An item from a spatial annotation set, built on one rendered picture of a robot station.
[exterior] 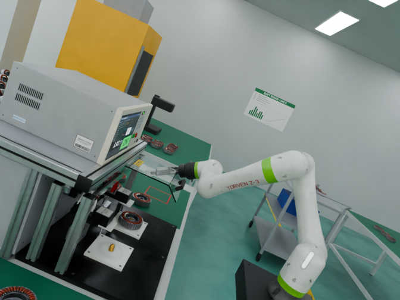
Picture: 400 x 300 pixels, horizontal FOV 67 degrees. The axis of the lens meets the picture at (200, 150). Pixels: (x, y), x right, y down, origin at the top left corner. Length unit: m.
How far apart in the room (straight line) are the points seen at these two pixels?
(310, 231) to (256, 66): 5.22
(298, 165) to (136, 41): 3.79
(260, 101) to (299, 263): 5.30
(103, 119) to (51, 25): 6.41
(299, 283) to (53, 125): 1.09
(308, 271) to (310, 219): 0.25
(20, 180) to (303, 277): 1.08
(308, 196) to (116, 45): 3.90
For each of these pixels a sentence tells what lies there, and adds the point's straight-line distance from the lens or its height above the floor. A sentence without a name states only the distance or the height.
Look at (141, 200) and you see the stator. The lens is 1.73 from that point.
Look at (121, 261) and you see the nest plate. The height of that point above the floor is 0.78.
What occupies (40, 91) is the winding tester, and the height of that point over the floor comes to 1.26.
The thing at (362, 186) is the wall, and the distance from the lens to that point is 7.32.
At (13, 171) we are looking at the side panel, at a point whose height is 1.03.
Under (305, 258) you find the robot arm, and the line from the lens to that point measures 1.33.
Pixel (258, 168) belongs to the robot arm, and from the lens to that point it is 1.33.
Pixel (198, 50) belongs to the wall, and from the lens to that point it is 6.44.
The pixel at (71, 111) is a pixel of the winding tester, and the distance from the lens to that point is 1.08.
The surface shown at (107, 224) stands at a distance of 1.19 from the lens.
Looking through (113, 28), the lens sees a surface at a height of 1.69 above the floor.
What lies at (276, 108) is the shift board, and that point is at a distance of 6.48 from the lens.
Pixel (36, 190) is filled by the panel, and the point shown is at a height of 1.01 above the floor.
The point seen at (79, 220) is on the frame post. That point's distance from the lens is 1.03.
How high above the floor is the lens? 1.50
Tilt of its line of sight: 11 degrees down
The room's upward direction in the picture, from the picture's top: 25 degrees clockwise
